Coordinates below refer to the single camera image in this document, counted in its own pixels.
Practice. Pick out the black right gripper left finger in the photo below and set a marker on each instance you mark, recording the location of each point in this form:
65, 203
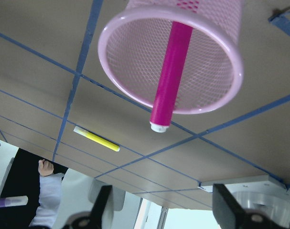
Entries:
101, 216

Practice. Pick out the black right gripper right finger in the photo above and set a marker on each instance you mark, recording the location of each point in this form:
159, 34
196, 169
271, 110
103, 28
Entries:
226, 210

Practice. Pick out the purple highlighter pen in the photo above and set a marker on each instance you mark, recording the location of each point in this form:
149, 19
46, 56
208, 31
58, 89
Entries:
13, 201

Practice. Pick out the pink highlighter pen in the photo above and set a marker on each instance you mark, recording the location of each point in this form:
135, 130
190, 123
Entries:
171, 73

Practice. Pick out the pink mesh cup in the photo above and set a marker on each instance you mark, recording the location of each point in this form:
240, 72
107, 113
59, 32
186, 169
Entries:
133, 44

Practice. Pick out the person in white shirt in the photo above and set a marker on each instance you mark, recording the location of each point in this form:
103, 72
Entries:
49, 197

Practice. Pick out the yellow highlighter pen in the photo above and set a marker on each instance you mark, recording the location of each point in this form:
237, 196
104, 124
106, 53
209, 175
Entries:
97, 139

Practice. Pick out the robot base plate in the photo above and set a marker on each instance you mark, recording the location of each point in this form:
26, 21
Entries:
253, 183

